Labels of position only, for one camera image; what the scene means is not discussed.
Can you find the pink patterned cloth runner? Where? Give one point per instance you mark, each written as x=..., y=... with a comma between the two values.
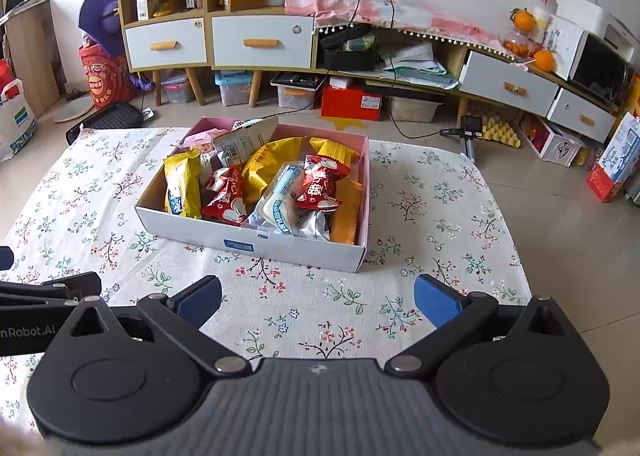
x=410, y=13

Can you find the long white blue packet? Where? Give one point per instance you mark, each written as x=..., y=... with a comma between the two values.
x=280, y=201

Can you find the red printed gift bag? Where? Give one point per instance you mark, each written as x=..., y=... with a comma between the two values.
x=102, y=81

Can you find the white cartoon printed box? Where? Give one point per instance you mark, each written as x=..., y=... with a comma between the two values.
x=552, y=141

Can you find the blue white carton box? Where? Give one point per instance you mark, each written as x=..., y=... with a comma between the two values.
x=615, y=156

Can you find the yellow packet blue label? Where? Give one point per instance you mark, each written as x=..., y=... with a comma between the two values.
x=182, y=181

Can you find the red yellow box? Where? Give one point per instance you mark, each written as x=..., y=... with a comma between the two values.
x=634, y=93

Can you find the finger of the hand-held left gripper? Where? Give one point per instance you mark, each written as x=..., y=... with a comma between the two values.
x=60, y=288
x=5, y=258

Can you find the white patterned box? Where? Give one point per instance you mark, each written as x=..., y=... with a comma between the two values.
x=562, y=48

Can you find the purple plush toy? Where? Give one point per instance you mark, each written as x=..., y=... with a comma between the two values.
x=100, y=16

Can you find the pile of white papers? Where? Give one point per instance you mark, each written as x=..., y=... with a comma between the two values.
x=415, y=63

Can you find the white floor power strip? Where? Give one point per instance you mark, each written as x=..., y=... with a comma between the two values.
x=147, y=115

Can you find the clear bin black lid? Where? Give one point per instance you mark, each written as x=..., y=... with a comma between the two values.
x=295, y=93

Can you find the small silver snack packet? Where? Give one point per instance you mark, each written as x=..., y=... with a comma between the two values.
x=312, y=226

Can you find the silver white snack bag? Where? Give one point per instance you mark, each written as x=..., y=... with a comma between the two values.
x=240, y=143

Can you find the pink snack packet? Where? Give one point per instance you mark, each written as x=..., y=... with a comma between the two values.
x=197, y=140

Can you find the black microwave oven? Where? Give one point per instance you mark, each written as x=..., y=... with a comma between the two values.
x=600, y=68

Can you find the wooden bookcase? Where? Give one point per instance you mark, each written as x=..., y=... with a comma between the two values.
x=27, y=36

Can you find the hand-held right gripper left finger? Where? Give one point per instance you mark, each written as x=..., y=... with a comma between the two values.
x=197, y=301

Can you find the round wooden board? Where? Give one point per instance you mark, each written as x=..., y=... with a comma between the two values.
x=72, y=114

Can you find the red white snack packet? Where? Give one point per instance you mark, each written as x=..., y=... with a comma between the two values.
x=225, y=201
x=317, y=186

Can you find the low wooden cabinet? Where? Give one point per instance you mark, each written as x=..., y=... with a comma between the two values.
x=450, y=61

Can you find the red cardboard box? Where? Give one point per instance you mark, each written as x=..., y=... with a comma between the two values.
x=350, y=101

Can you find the black case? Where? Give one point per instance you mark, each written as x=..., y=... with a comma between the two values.
x=350, y=56

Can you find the black grill pan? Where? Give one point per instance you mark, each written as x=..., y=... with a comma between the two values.
x=110, y=121

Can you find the long golden snack packet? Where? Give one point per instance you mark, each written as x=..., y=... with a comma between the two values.
x=347, y=221

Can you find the white foam box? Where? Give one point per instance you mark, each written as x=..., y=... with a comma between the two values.
x=595, y=16

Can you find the white tote bag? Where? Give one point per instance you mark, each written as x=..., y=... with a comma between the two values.
x=17, y=126

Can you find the yellow star floor sticker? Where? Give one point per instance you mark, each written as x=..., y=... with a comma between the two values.
x=345, y=124

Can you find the wide clear plastic bin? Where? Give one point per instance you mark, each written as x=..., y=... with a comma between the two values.
x=415, y=108

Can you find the small clear plastic bin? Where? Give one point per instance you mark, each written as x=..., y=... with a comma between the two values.
x=177, y=91

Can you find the floral tablecloth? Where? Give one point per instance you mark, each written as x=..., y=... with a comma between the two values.
x=425, y=216

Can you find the oranges on cabinet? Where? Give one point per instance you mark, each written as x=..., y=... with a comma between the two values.
x=520, y=45

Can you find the yellow egg tray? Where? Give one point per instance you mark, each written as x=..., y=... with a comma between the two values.
x=500, y=132

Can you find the small white box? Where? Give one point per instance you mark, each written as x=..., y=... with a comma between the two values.
x=146, y=6

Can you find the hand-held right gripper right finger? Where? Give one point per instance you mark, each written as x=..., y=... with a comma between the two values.
x=437, y=301

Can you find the pink cardboard box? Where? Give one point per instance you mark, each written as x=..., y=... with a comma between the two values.
x=300, y=248

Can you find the small tripod camera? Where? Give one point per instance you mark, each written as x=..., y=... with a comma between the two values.
x=470, y=128

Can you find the large yellow snack bag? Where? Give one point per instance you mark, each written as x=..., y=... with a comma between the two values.
x=340, y=148
x=265, y=161

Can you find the clear bin blue lid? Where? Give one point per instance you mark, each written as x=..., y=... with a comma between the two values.
x=232, y=88

